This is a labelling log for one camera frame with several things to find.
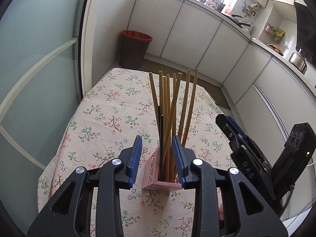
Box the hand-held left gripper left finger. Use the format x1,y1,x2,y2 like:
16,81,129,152
27,135,143,237

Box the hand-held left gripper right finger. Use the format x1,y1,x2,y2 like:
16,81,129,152
172,135,288,237

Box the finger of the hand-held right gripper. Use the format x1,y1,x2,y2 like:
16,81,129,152
215,115,276,203
225,116,272,174

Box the black chopstick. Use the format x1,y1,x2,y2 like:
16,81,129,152
157,106,163,145
160,114,166,181

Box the pink chopstick holder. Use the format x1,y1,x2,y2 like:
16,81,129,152
142,141,197,191

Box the bunch of wooden chopsticks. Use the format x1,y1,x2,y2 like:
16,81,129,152
149,68,199,182

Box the floral tablecloth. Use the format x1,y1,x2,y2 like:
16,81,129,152
37,68,234,237

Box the white kitchen countertop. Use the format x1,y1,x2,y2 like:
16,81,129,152
141,0,316,89

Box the brown bowl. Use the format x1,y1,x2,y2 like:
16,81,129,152
269,44,284,56

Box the steel kettle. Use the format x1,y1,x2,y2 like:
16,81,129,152
289,48,308,75

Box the row of white cabinet doors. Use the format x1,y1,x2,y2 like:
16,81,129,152
127,0,316,218

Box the rack of seasoning packets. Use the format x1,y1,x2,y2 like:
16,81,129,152
265,23,286,42

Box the black frying pan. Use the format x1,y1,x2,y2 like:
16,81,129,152
231,14,254,32

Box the dark trash bin red liner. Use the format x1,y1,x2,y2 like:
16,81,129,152
119,30,153,71

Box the black range hood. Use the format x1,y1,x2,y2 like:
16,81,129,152
294,0,316,63

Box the knife block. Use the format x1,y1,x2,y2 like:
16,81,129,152
206,0,227,12

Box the frosted glass sliding door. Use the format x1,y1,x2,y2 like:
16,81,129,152
0,0,86,228

